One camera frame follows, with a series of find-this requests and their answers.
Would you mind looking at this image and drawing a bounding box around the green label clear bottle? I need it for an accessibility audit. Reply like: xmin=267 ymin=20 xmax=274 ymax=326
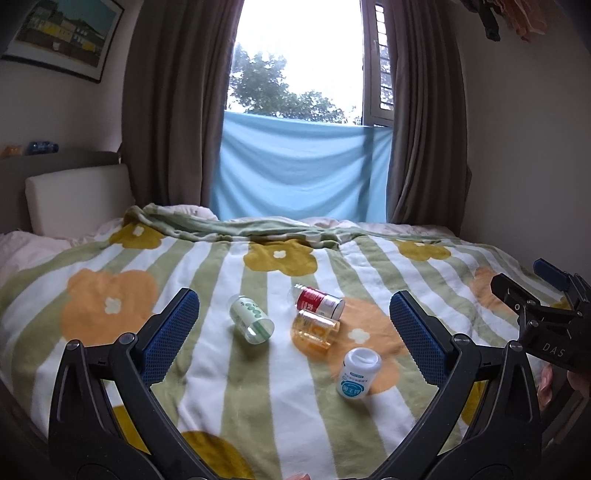
xmin=229 ymin=294 xmax=273 ymax=345

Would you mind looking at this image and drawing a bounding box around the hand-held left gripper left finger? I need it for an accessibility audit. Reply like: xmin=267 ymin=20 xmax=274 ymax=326
xmin=48 ymin=287 xmax=218 ymax=480

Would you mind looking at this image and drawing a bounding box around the light blue cloth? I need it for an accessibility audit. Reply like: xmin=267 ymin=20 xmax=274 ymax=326
xmin=210 ymin=112 xmax=394 ymax=222

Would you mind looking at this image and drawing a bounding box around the peach hanging garment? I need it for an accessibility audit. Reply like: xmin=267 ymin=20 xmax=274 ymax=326
xmin=499 ymin=0 xmax=548 ymax=43

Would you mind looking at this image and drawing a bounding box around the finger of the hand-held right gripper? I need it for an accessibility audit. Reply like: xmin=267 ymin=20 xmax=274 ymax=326
xmin=490 ymin=273 xmax=550 ymax=319
xmin=532 ymin=258 xmax=591 ymax=320

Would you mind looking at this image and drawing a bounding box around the flower striped blanket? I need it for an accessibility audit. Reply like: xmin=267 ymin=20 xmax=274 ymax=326
xmin=0 ymin=203 xmax=583 ymax=480

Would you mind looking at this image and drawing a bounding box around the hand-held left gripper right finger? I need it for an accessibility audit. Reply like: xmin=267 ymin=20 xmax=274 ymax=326
xmin=374 ymin=290 xmax=543 ymax=480

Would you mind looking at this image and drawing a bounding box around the framed building picture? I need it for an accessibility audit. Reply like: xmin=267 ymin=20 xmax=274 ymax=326
xmin=0 ymin=0 xmax=126 ymax=85

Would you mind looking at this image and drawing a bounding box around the dark hanging garment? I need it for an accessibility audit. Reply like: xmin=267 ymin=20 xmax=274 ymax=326
xmin=461 ymin=0 xmax=503 ymax=43

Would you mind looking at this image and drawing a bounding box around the white duvet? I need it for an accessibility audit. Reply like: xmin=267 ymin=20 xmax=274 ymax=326
xmin=0 ymin=205 xmax=458 ymax=274

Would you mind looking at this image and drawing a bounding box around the brown curtain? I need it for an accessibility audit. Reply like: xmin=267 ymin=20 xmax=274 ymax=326
xmin=382 ymin=0 xmax=474 ymax=227
xmin=121 ymin=0 xmax=246 ymax=220

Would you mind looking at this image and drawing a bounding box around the white headboard cushion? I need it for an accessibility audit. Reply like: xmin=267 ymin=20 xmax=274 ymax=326
xmin=25 ymin=163 xmax=137 ymax=239

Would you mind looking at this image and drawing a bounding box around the brown window shutter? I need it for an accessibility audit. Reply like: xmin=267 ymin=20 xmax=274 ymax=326
xmin=359 ymin=0 xmax=397 ymax=128

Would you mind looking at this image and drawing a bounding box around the white bottle blue label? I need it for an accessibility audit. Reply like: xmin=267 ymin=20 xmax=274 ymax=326
xmin=335 ymin=347 xmax=383 ymax=401

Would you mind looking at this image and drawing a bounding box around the tree outside window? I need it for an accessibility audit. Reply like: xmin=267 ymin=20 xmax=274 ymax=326
xmin=229 ymin=42 xmax=360 ymax=125

